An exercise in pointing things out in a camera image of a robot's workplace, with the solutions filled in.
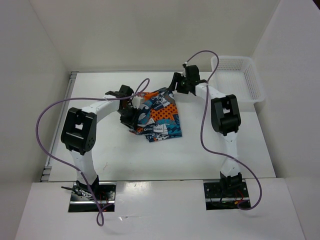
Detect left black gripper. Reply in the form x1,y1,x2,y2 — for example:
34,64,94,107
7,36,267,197
117,104,142,130

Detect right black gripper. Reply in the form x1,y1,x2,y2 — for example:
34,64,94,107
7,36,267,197
168,72,191,94

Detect patterned blue orange shorts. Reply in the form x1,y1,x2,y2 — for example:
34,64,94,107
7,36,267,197
130,87,182,143

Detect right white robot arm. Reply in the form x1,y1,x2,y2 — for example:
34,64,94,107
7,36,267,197
169,63,243,197

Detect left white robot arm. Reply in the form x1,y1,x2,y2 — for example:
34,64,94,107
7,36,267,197
61,85,138,200

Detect white plastic basket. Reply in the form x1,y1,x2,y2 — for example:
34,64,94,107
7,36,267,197
209,55,265,104

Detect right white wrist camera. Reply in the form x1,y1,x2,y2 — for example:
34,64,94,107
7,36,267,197
181,61,190,79

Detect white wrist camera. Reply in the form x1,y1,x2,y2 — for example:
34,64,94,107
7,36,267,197
131,96,145,109
181,61,190,79

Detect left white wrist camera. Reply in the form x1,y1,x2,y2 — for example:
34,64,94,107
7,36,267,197
131,96,145,109

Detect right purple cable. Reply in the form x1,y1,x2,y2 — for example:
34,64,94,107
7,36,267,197
186,50,263,211

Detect purple cable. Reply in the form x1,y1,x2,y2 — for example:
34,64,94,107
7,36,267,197
186,50,263,211
35,77,151,227

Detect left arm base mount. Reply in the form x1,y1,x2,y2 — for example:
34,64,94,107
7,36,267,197
62,182,116,213

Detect aluminium table edge rail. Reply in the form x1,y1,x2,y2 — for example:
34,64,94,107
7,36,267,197
40,71,78,183

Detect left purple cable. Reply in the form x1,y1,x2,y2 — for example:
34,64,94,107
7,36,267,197
35,77,151,227

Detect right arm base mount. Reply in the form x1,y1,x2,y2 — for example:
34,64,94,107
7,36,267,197
203,180,251,211

